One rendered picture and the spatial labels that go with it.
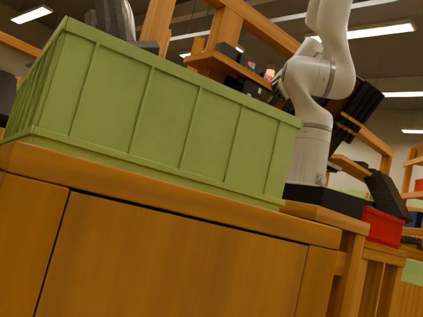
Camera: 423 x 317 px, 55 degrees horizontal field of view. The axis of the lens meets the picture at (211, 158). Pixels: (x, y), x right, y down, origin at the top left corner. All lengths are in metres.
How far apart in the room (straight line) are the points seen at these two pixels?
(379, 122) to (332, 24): 10.69
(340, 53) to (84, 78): 0.96
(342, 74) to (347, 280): 0.62
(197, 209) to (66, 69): 0.25
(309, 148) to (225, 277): 0.75
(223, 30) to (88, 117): 1.77
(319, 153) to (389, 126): 10.61
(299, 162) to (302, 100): 0.19
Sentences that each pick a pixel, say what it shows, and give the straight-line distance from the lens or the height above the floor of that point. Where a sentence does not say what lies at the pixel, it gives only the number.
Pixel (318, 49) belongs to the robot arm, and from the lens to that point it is 1.75.
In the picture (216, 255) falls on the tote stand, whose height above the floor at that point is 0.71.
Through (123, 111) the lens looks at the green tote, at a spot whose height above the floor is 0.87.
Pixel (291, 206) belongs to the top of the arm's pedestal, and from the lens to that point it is 1.14.
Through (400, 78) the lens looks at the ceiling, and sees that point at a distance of 9.90.
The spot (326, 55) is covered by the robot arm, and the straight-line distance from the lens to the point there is 1.67.
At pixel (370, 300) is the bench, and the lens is 2.50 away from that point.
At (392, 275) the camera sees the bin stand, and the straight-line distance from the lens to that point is 1.78.
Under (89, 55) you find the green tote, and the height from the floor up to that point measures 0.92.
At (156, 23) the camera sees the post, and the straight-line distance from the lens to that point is 2.03.
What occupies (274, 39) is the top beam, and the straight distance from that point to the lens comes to 2.56.
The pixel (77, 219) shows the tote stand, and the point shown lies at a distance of 0.50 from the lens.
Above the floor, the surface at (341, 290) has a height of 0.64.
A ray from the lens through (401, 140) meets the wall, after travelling 11.66.
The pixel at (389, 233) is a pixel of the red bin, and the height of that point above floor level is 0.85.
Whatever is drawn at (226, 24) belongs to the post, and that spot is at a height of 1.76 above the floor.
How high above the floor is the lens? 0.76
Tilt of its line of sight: 7 degrees up
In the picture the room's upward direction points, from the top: 14 degrees clockwise
